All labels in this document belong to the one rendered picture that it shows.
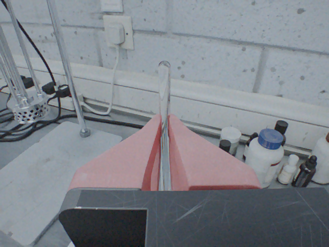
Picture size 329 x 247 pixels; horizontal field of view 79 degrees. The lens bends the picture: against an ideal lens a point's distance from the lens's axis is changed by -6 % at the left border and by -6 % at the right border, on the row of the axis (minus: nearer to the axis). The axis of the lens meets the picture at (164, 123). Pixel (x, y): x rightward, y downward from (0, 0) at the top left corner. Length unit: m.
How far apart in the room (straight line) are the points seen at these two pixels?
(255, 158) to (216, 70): 0.24
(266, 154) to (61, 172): 0.41
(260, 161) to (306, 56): 0.25
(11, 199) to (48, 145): 0.16
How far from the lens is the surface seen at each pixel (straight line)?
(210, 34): 0.53
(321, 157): 0.51
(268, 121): 0.54
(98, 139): 0.56
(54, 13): 0.47
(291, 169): 0.48
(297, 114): 0.54
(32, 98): 0.44
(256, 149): 0.42
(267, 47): 0.53
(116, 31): 0.59
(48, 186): 0.49
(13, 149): 0.65
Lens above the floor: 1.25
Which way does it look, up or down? 36 degrees down
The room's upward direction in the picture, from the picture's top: straight up
